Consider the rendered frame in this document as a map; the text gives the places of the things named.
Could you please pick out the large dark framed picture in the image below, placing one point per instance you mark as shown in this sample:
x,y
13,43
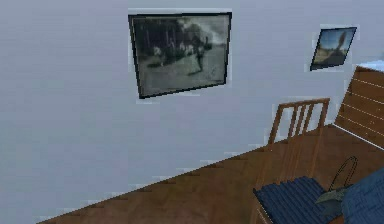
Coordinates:
x,y
180,53

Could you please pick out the wooden chair with blue seat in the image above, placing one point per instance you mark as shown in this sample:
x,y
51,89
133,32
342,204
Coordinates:
x,y
293,200

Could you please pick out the small blue framed picture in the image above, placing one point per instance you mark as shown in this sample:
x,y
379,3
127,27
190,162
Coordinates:
x,y
333,48

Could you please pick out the grey green flat object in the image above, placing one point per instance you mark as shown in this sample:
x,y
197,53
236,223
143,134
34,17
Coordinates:
x,y
330,197

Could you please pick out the brown wooden chest of drawers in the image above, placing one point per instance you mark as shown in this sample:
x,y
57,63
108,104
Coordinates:
x,y
363,106

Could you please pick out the blue rounded cushion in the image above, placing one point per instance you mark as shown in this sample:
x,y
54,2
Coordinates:
x,y
365,200

